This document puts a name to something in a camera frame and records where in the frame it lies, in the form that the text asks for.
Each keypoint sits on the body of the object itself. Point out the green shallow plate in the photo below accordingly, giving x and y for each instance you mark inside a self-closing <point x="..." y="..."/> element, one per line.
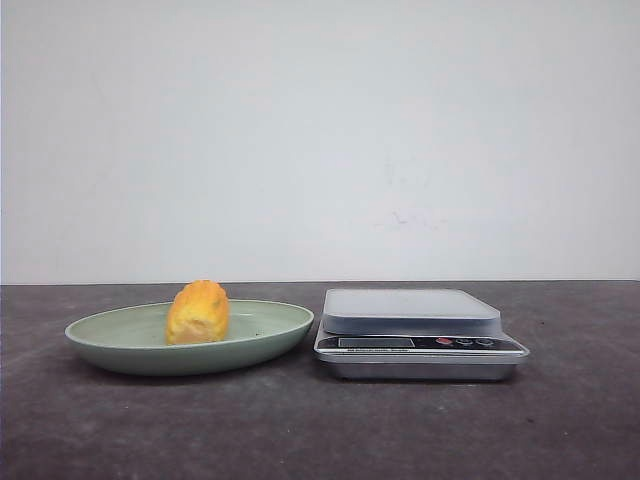
<point x="131" y="340"/>

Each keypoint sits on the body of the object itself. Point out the silver digital kitchen scale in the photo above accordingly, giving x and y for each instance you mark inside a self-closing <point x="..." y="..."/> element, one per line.
<point x="414" y="334"/>

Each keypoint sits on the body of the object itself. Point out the yellow corn cob piece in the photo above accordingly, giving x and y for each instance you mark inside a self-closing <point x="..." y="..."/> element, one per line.
<point x="199" y="313"/>

